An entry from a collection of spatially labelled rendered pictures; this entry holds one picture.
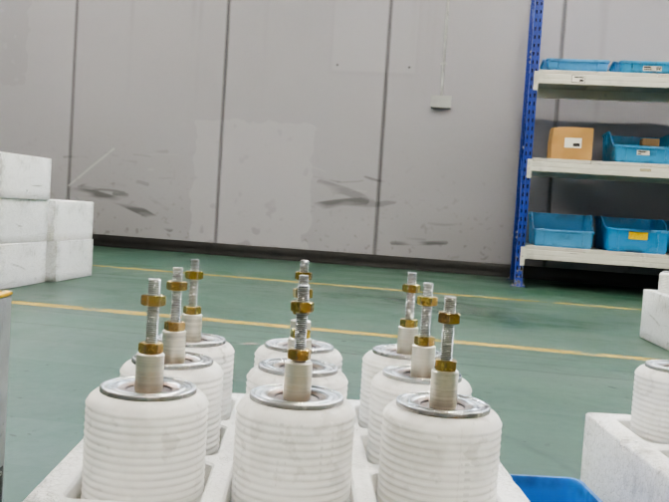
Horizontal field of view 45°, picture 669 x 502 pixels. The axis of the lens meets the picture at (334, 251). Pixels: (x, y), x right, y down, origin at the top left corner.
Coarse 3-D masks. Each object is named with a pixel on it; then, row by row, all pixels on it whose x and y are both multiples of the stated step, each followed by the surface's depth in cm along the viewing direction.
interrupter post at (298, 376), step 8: (288, 360) 65; (288, 368) 64; (296, 368) 64; (304, 368) 64; (312, 368) 65; (288, 376) 64; (296, 376) 64; (304, 376) 64; (288, 384) 64; (296, 384) 64; (304, 384) 64; (288, 392) 64; (296, 392) 64; (304, 392) 64; (296, 400) 64; (304, 400) 64
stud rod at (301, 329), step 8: (304, 288) 64; (304, 296) 64; (296, 320) 65; (304, 320) 65; (296, 328) 65; (304, 328) 65; (296, 336) 65; (304, 336) 65; (296, 344) 65; (304, 344) 65
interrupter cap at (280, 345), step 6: (270, 342) 90; (276, 342) 90; (282, 342) 90; (312, 342) 91; (318, 342) 92; (324, 342) 91; (270, 348) 87; (276, 348) 86; (282, 348) 86; (312, 348) 89; (318, 348) 87; (324, 348) 88; (330, 348) 88; (312, 354) 85
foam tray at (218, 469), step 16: (352, 400) 96; (224, 432) 82; (80, 448) 72; (224, 448) 74; (64, 464) 67; (80, 464) 68; (208, 464) 70; (224, 464) 70; (352, 464) 72; (368, 464) 73; (48, 480) 63; (64, 480) 64; (80, 480) 65; (208, 480) 66; (224, 480) 66; (352, 480) 68; (368, 480) 68; (512, 480) 71; (32, 496) 60; (48, 496) 60; (64, 496) 60; (80, 496) 65; (208, 496) 62; (224, 496) 63; (352, 496) 65; (368, 496) 64; (512, 496) 67
